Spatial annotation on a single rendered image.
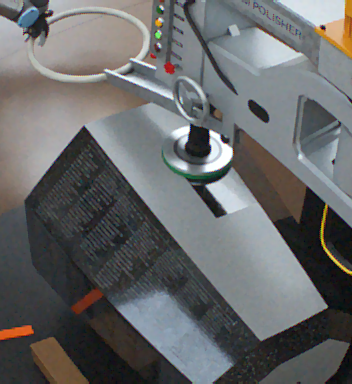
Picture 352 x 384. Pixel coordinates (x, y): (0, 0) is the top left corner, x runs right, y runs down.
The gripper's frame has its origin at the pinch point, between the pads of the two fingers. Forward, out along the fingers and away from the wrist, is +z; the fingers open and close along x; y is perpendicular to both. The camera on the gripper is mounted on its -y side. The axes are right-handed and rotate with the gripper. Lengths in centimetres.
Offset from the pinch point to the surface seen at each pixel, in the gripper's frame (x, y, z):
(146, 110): 57, 20, 0
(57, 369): 54, 95, 68
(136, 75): 49, 12, -7
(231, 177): 92, 39, -4
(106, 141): 51, 40, -1
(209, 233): 93, 64, -6
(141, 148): 62, 38, -2
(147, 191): 71, 55, -3
